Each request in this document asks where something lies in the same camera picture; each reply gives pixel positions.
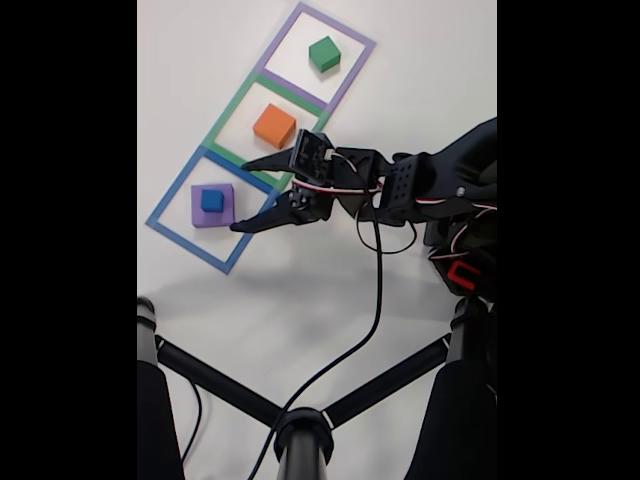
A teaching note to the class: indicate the black tripod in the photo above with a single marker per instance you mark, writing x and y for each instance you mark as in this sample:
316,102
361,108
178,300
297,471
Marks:
302,440

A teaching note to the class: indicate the large purple cube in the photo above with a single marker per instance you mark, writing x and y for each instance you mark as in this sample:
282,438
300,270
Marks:
230,215

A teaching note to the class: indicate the blue square frame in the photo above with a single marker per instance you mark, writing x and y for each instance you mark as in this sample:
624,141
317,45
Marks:
185,240

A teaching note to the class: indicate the green square frame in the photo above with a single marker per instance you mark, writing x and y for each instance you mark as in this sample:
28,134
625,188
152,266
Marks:
232,107

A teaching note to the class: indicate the black camera box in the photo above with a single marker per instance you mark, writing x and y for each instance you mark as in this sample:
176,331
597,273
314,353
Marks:
314,155

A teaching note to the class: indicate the small blue cube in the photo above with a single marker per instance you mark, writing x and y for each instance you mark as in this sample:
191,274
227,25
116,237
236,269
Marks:
211,200

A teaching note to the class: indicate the orange cube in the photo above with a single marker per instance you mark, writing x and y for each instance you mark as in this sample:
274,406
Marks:
274,125

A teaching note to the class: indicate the green cube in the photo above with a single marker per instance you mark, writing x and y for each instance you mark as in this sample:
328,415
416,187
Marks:
324,54

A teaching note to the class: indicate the purple square frame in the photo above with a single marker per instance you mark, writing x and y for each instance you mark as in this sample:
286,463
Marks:
292,85

